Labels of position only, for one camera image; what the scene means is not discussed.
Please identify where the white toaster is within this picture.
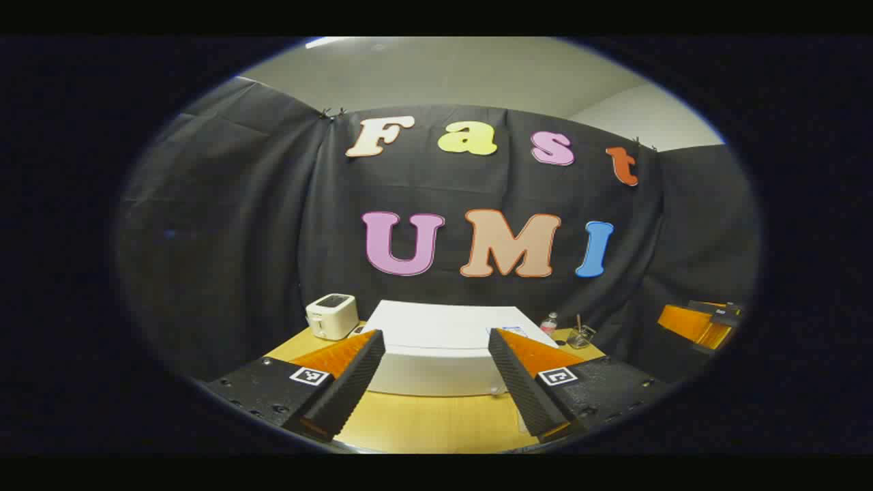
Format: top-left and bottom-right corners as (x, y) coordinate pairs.
(305, 293), (359, 341)

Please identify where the black backdrop cloth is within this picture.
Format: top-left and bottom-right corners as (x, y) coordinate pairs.
(116, 76), (759, 383)

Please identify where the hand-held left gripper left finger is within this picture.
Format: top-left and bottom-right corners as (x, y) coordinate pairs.
(205, 329), (386, 443)

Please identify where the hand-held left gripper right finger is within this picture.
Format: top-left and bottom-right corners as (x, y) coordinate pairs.
(488, 328), (672, 444)

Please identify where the white microwave oven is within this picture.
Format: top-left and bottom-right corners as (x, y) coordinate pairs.
(360, 300), (560, 398)

